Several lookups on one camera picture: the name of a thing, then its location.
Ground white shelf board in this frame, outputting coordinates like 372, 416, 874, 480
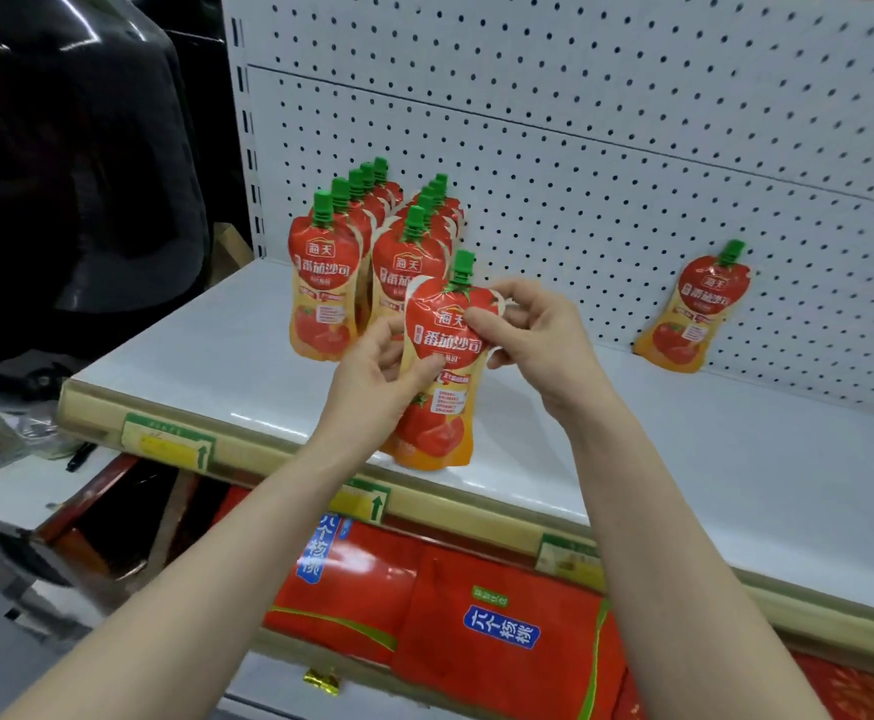
69, 258, 874, 623

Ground rows of red sauce pouches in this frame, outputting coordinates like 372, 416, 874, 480
288, 155, 468, 363

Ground white pegboard back panel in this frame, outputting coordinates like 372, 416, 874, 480
221, 0, 874, 422

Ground red carton blue label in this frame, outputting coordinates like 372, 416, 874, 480
390, 545, 627, 720
212, 484, 426, 666

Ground white shelf upright post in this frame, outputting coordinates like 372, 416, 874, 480
221, 0, 267, 261

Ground brown cardboard piece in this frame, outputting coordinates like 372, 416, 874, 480
208, 221, 255, 289

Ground person's left forearm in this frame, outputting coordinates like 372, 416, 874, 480
0, 430, 378, 720

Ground yellow green price label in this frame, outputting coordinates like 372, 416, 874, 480
121, 412, 216, 473
534, 533, 606, 593
328, 477, 392, 526

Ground person's left hand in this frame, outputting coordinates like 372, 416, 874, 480
314, 315, 447, 463

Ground large black plastic cover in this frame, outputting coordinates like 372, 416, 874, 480
0, 0, 213, 370

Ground dark red box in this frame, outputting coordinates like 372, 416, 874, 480
30, 453, 183, 586

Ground red patterned carton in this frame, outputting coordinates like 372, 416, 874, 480
613, 650, 874, 720

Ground person's right hand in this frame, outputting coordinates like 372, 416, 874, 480
465, 277, 622, 430

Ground red sauce pouch green cap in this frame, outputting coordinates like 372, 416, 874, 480
632, 238, 752, 375
388, 249, 505, 472

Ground person's right forearm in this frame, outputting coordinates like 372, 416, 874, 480
560, 400, 831, 720

